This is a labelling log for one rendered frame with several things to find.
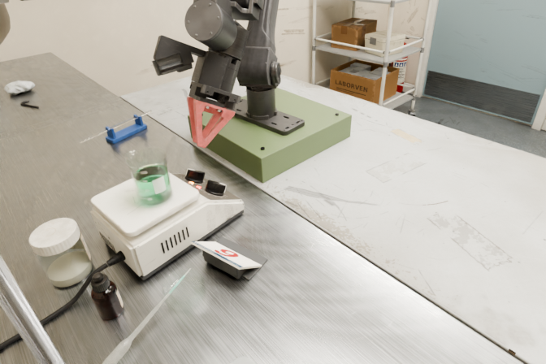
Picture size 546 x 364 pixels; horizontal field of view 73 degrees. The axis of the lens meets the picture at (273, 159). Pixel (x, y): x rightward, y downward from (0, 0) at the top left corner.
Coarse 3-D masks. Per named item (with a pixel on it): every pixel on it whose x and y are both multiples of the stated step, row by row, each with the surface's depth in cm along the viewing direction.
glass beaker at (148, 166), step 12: (132, 156) 51; (144, 156) 52; (156, 156) 53; (132, 168) 48; (144, 168) 48; (156, 168) 49; (132, 180) 50; (144, 180) 49; (156, 180) 50; (168, 180) 52; (144, 192) 50; (156, 192) 50; (168, 192) 52; (144, 204) 51; (156, 204) 51
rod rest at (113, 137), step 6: (138, 120) 93; (132, 126) 93; (138, 126) 93; (144, 126) 93; (108, 132) 88; (114, 132) 87; (120, 132) 90; (126, 132) 90; (132, 132) 91; (108, 138) 88; (114, 138) 87; (120, 138) 88
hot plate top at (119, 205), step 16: (112, 192) 55; (128, 192) 55; (176, 192) 55; (192, 192) 54; (96, 208) 53; (112, 208) 52; (128, 208) 52; (144, 208) 52; (160, 208) 51; (176, 208) 52; (128, 224) 49; (144, 224) 49
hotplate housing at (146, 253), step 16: (192, 208) 54; (208, 208) 56; (224, 208) 58; (240, 208) 62; (96, 224) 56; (112, 224) 52; (160, 224) 51; (176, 224) 52; (192, 224) 54; (208, 224) 57; (224, 224) 60; (112, 240) 53; (128, 240) 49; (144, 240) 49; (160, 240) 51; (176, 240) 53; (192, 240) 55; (112, 256) 51; (128, 256) 50; (144, 256) 49; (160, 256) 52; (176, 256) 54; (144, 272) 50
